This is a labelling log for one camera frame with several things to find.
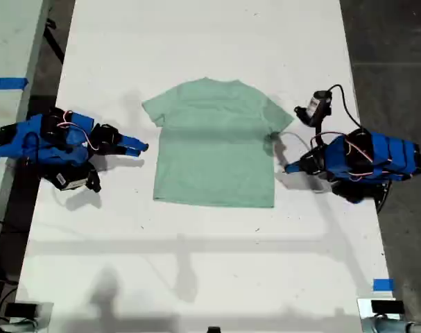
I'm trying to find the pale green T-shirt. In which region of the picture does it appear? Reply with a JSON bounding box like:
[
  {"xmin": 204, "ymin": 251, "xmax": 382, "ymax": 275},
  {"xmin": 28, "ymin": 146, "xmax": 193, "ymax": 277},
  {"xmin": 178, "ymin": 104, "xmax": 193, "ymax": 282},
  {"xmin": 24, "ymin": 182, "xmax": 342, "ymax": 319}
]
[{"xmin": 141, "ymin": 77, "xmax": 295, "ymax": 209}]

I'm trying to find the black stand leg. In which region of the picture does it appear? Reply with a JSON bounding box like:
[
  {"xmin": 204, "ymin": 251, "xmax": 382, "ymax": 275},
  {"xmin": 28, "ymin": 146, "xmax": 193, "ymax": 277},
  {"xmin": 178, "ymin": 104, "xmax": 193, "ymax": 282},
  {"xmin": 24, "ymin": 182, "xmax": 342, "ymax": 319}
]
[{"xmin": 43, "ymin": 19, "xmax": 66, "ymax": 65}]

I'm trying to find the long blue tape strip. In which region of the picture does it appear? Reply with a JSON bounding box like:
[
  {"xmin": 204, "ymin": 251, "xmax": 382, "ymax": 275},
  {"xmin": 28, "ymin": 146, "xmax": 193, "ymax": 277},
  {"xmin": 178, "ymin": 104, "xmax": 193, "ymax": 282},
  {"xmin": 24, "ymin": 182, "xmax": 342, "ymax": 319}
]
[{"xmin": 0, "ymin": 77, "xmax": 29, "ymax": 92}]

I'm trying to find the pale side table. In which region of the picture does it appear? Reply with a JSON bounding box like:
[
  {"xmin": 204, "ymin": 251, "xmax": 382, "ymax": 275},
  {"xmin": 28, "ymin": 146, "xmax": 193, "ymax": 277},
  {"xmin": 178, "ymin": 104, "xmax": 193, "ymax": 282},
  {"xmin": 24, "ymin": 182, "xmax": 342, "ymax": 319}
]
[{"xmin": 0, "ymin": 0, "xmax": 53, "ymax": 268}]

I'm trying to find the square blue tape piece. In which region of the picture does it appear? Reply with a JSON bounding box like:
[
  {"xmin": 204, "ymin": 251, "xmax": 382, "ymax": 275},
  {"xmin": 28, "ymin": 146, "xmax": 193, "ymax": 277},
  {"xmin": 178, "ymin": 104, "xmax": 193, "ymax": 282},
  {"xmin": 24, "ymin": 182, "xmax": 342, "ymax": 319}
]
[{"xmin": 372, "ymin": 278, "xmax": 395, "ymax": 292}]

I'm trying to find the small black box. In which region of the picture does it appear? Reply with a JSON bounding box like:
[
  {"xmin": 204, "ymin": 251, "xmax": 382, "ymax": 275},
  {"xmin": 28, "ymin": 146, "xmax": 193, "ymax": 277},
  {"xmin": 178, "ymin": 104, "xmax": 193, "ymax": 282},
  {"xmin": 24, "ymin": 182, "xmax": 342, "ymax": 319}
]
[
  {"xmin": 371, "ymin": 300, "xmax": 405, "ymax": 315},
  {"xmin": 4, "ymin": 302, "xmax": 37, "ymax": 318}
]

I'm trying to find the grey metal tube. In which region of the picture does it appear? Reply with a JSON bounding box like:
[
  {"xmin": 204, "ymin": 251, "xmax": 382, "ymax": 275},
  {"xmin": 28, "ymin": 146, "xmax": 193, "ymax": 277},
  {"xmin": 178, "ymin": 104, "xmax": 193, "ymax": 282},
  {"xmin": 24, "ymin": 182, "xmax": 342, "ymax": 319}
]
[
  {"xmin": 361, "ymin": 317, "xmax": 421, "ymax": 333},
  {"xmin": 0, "ymin": 318, "xmax": 41, "ymax": 333}
]

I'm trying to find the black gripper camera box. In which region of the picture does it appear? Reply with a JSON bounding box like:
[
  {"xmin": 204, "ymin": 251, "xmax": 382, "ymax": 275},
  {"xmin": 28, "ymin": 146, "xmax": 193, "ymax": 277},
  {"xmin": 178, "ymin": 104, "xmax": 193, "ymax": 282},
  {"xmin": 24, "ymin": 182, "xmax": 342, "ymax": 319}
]
[
  {"xmin": 294, "ymin": 89, "xmax": 333, "ymax": 126},
  {"xmin": 53, "ymin": 170, "xmax": 89, "ymax": 191}
]

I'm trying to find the black camera cable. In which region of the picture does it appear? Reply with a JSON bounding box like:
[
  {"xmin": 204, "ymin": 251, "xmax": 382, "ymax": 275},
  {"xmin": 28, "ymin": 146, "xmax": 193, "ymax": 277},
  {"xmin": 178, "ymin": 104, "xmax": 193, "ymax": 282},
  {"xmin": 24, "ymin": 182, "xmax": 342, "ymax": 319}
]
[{"xmin": 327, "ymin": 84, "xmax": 363, "ymax": 130}]

